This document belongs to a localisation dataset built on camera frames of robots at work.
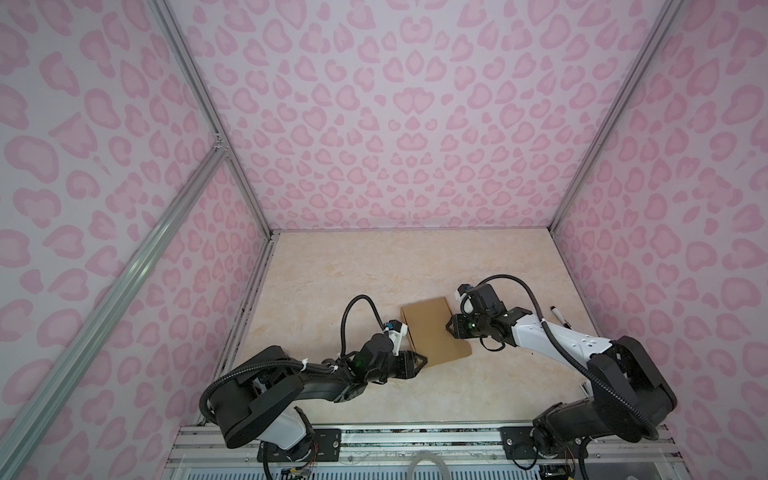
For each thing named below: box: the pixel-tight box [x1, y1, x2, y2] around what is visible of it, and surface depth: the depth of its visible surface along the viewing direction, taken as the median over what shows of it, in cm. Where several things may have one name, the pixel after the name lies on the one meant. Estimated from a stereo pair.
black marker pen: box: [550, 305, 573, 330], surface depth 96 cm
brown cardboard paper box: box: [401, 297, 472, 367], surface depth 90 cm
